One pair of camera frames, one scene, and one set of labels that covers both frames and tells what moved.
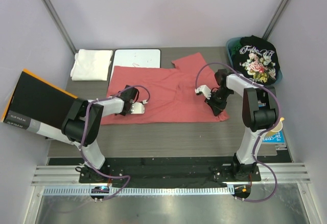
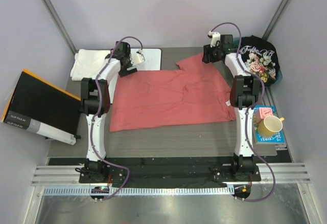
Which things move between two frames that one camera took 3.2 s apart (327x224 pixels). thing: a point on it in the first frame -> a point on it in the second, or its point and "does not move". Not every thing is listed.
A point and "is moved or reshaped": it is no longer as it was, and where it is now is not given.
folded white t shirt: x=91 y=65 does not move
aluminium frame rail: x=289 y=174 does not move
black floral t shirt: x=257 y=58 does not move
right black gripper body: x=219 y=98 -> x=212 y=52
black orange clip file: x=39 y=106 does not move
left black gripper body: x=125 y=113 -> x=129 y=63
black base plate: x=169 y=173 does not move
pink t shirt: x=167 y=94 is moved or reshaped
